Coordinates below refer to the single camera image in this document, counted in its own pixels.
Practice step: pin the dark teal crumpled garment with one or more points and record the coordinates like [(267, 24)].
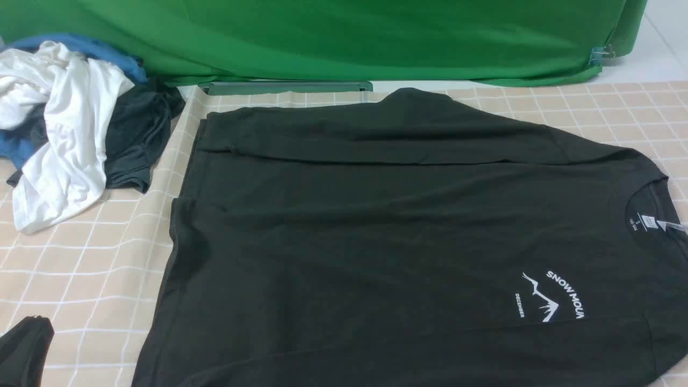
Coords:
[(139, 130)]

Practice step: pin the metal binder clip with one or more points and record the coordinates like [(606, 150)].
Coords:
[(601, 55)]

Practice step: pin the green backdrop cloth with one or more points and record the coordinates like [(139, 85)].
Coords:
[(502, 43)]

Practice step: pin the beige checkered tablecloth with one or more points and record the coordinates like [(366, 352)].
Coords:
[(96, 276)]

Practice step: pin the white crumpled shirt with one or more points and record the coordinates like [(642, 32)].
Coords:
[(66, 175)]

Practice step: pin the dark gray long-sleeved shirt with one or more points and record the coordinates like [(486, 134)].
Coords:
[(416, 241)]

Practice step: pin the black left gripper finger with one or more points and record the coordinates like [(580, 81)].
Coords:
[(24, 349)]

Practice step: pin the green metal bar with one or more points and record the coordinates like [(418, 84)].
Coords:
[(271, 87)]

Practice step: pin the blue crumpled garment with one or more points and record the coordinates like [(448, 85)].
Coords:
[(80, 48)]

